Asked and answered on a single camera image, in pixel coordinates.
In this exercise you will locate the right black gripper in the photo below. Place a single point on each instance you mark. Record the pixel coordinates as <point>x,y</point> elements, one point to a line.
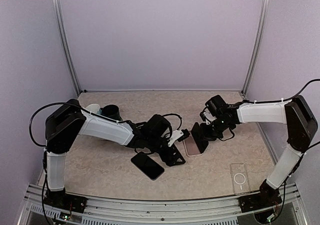
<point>208,136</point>

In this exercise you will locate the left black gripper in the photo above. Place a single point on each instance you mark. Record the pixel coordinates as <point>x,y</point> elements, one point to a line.
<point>171,161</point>

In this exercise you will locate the pink phone case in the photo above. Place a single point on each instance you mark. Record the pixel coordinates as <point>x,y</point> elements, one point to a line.
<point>194,147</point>

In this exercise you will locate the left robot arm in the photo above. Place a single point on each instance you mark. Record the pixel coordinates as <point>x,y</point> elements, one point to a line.
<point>71,120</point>

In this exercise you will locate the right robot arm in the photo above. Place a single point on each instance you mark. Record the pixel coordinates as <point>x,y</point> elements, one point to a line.
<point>293,113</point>

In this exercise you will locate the black phone screen up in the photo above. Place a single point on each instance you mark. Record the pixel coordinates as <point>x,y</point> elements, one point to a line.
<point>147,166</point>

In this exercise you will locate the clear magsafe phone case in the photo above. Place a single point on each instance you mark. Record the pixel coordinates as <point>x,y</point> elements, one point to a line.
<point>239,178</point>

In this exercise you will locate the dark green mug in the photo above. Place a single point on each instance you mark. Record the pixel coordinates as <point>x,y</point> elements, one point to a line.
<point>111,111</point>

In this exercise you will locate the light blue white mug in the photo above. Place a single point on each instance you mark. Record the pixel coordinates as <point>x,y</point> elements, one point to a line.
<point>94,109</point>

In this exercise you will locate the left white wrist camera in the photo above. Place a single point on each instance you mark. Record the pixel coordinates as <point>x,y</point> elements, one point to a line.
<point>178,135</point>

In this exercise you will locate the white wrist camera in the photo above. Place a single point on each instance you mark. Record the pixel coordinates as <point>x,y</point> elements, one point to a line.
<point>178,135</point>
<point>206,116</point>

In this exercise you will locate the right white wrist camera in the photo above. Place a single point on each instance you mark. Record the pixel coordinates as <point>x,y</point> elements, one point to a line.
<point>206,116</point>

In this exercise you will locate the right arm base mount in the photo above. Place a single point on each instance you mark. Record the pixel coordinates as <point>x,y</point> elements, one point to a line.
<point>255,201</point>

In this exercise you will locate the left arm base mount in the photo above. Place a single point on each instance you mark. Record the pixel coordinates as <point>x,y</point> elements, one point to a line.
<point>66,201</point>

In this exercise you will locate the front aluminium rail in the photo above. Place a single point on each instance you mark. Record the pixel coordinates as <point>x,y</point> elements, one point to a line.
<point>225,210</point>

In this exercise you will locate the right aluminium frame post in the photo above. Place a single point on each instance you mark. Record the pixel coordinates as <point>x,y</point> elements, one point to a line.
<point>256,46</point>

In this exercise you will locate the aluminium frame post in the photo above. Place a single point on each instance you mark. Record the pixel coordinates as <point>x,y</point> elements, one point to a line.
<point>64,41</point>
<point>256,46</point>

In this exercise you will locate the left aluminium frame post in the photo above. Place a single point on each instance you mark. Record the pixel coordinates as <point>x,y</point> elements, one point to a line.
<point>64,41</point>

